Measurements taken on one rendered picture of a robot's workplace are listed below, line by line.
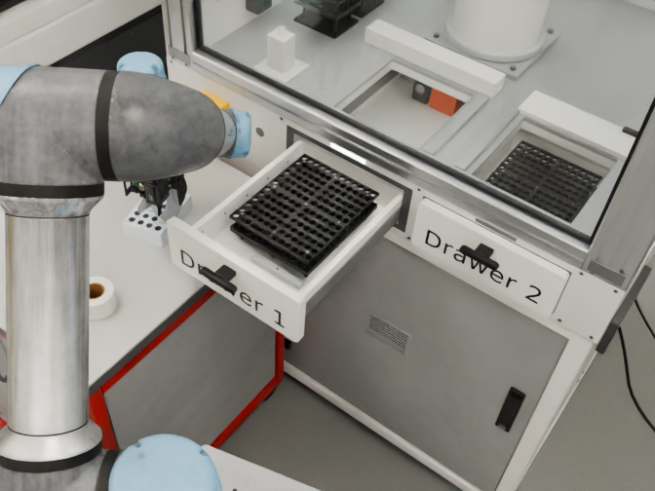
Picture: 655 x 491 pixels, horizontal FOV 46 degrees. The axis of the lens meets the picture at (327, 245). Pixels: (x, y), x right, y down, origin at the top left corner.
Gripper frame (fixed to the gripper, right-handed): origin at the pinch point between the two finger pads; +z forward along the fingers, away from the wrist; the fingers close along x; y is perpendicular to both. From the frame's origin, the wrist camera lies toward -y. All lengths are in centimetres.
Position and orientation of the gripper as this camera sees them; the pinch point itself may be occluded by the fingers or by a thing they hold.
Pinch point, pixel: (167, 210)
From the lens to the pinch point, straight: 152.8
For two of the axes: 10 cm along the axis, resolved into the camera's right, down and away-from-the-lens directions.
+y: -3.7, 6.7, -6.5
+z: -0.6, 6.8, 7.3
